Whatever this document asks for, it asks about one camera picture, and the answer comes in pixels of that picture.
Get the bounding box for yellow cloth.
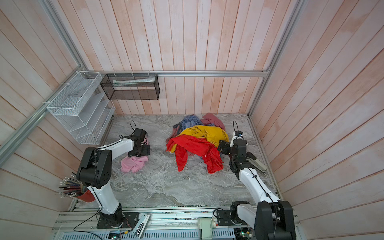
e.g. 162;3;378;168
178;125;229;156

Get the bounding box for white wire mesh shelf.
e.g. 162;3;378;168
47;72;115;145

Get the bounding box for dark brown cloth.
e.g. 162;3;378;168
166;124;183;144

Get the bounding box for black wire mesh basket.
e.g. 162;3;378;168
101;73;161;101

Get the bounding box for red cloth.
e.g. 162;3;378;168
167;135;224;174

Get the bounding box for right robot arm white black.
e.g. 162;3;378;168
218;139;297;240

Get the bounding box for maroon cloth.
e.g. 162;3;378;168
201;113;226;131

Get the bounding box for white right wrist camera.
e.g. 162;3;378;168
230;130;244;147

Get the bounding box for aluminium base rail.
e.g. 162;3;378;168
49;206;253;240

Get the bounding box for horizontal aluminium frame rail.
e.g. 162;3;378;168
98;70;269;77

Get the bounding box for blue plaid shirt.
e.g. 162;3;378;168
173;115;215;133

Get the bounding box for pink cloth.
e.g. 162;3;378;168
121;137;149;173

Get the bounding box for left aluminium frame rail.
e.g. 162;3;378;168
0;66;86;166

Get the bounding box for red pencil cup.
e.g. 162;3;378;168
77;190;95;203

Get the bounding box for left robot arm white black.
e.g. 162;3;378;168
77;129;150;229

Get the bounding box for bundle of coloured pencils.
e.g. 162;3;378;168
58;172;88;198

